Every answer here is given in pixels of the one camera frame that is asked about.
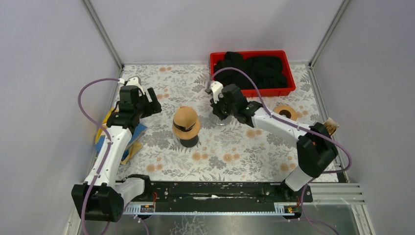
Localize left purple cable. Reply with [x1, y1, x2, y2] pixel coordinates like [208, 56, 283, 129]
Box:
[77, 77, 125, 235]

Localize red plastic bin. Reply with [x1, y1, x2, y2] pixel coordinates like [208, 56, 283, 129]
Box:
[210, 50, 296, 97]

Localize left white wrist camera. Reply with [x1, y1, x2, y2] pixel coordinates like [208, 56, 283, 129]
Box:
[118, 76, 148, 104]

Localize black cloth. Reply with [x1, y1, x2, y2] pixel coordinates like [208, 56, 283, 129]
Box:
[213, 51, 288, 90]

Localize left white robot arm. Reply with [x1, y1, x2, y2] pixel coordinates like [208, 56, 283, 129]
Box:
[71, 85, 161, 222]

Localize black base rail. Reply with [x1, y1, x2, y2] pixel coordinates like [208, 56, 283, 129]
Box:
[125, 181, 313, 216]

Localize yellow blue cartoon book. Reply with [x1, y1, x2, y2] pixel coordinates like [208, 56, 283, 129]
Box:
[94, 123, 147, 165]

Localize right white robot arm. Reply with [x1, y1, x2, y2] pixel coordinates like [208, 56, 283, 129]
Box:
[206, 81, 338, 202]

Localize dark glass carafe red rim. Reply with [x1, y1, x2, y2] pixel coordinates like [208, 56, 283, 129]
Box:
[180, 135, 199, 148]

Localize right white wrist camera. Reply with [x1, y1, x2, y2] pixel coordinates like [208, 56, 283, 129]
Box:
[205, 81, 223, 104]

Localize brown paper coffee filter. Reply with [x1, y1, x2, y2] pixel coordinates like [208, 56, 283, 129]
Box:
[173, 106, 198, 127]

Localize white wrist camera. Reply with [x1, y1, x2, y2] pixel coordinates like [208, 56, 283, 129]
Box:
[205, 81, 223, 104]
[118, 76, 148, 104]

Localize floral table mat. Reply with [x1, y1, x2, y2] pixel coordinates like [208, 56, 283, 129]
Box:
[92, 63, 340, 183]

